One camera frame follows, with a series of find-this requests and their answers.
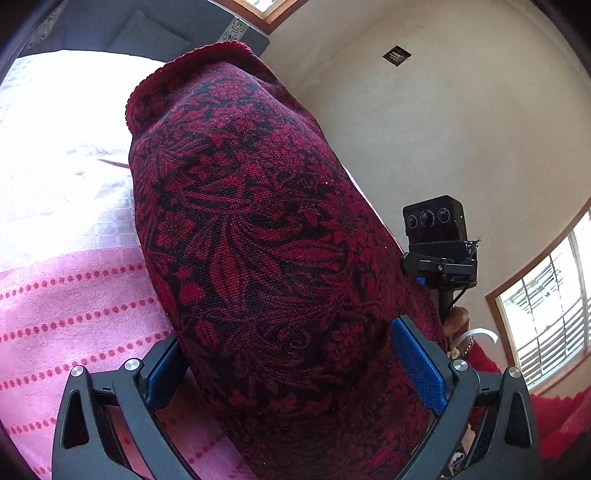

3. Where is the dark red floral sweater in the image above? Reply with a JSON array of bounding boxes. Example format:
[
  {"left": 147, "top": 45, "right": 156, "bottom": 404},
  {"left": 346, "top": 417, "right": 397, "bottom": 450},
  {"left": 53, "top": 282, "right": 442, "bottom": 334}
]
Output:
[{"left": 126, "top": 42, "right": 444, "bottom": 479}]

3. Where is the person's right hand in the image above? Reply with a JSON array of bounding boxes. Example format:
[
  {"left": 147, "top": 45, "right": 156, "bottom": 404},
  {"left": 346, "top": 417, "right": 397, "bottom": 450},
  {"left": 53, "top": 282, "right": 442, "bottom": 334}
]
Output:
[{"left": 444, "top": 307, "right": 471, "bottom": 354}]

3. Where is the red sleeve of person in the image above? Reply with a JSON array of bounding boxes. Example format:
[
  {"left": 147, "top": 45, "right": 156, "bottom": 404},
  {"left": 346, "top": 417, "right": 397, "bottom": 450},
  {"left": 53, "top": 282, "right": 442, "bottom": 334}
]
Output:
[{"left": 466, "top": 343, "right": 591, "bottom": 462}]

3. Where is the side window with blinds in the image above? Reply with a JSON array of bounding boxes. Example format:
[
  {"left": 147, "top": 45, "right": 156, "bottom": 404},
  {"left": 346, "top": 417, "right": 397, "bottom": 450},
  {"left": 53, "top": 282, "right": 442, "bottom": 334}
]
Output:
[{"left": 486, "top": 203, "right": 590, "bottom": 394}]

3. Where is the pink checkered bed sheet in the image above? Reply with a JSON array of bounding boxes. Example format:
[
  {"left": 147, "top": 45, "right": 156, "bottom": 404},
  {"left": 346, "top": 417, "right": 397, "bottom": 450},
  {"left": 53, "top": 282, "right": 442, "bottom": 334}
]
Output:
[{"left": 1, "top": 53, "right": 260, "bottom": 479}]

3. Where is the large wood-framed window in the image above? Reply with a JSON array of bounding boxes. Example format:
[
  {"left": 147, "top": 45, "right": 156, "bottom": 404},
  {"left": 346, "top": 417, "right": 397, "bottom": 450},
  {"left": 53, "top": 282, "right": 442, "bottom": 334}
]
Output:
[{"left": 214, "top": 0, "right": 308, "bottom": 35}]

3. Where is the grey sofa with patterned stripes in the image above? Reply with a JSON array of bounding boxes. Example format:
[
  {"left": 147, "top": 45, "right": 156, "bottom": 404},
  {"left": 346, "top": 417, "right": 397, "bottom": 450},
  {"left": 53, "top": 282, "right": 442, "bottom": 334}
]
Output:
[{"left": 23, "top": 1, "right": 270, "bottom": 62}]

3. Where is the grey square cushion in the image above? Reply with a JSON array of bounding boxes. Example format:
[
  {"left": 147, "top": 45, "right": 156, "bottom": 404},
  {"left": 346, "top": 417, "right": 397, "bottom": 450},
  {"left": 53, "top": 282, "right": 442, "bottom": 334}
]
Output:
[{"left": 107, "top": 10, "right": 190, "bottom": 62}]

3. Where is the black camera box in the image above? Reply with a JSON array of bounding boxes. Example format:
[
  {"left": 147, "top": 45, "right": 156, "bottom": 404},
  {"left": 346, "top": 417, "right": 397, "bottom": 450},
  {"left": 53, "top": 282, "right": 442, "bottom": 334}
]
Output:
[{"left": 402, "top": 195, "right": 468, "bottom": 245}]

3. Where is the dark wall switch plate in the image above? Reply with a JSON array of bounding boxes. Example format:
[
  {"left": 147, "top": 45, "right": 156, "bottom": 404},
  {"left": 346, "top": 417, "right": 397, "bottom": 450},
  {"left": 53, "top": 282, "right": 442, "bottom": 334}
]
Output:
[{"left": 383, "top": 45, "right": 412, "bottom": 67}]

